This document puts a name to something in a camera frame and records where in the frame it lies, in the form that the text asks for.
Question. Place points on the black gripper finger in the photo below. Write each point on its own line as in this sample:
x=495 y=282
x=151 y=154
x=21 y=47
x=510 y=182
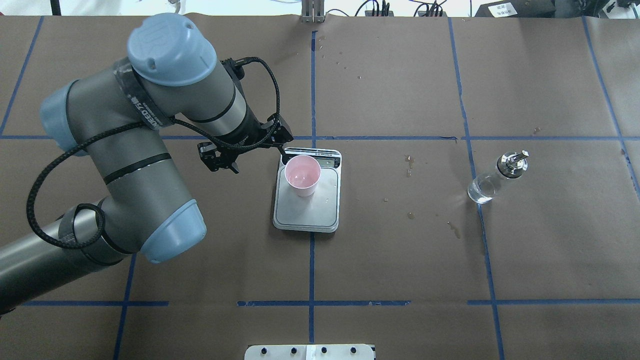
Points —
x=283 y=152

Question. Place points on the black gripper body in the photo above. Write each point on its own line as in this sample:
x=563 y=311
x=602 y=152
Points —
x=248 y=135

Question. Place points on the pink plastic cup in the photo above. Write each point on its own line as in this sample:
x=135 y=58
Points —
x=302 y=173

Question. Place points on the glass sauce dispenser bottle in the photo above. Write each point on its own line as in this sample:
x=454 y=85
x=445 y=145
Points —
x=508 y=168

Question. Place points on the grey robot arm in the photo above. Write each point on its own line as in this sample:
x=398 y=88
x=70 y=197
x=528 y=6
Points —
x=171 y=75

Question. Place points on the white digital kitchen scale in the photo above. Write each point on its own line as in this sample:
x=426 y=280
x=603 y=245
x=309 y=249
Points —
x=318 y=212

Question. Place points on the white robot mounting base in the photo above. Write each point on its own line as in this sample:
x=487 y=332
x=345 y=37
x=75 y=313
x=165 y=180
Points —
x=347 y=351

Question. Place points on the black box with label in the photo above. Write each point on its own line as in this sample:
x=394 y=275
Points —
x=516 y=9

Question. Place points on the aluminium frame post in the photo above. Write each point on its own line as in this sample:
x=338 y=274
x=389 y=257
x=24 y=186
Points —
x=313 y=11

